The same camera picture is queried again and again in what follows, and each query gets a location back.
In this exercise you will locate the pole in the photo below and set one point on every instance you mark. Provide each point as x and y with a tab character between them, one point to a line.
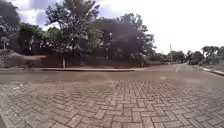
170	53

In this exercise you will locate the white painted line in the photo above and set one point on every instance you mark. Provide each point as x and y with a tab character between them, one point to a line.
177	70

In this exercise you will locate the reddish brick paved road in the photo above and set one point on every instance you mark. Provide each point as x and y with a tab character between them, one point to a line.
116	103

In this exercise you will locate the row of distant trees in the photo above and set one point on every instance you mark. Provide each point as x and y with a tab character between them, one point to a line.
206	53

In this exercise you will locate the concrete kerb with pavement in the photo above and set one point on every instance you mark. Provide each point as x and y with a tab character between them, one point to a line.
83	69

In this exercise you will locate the pale kerb with verge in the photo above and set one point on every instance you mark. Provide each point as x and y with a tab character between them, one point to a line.
213	71

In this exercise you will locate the row of large trees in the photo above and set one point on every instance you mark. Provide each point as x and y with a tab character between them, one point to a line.
76	30

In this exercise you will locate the brown boundary wall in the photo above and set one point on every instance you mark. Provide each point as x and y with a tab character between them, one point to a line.
50	62

